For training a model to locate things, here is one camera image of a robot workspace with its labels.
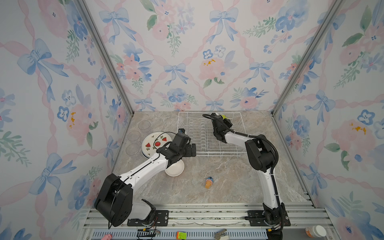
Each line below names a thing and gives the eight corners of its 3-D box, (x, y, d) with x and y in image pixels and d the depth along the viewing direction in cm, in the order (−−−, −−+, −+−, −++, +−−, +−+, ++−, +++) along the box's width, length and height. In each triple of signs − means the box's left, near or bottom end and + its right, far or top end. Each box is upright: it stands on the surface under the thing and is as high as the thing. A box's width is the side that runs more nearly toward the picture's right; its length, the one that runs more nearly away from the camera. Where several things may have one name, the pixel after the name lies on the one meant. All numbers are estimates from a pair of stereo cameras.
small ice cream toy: (203, 186, 86) (203, 184, 84) (208, 177, 89) (208, 175, 87) (209, 189, 85) (209, 188, 83) (213, 180, 88) (214, 178, 86)
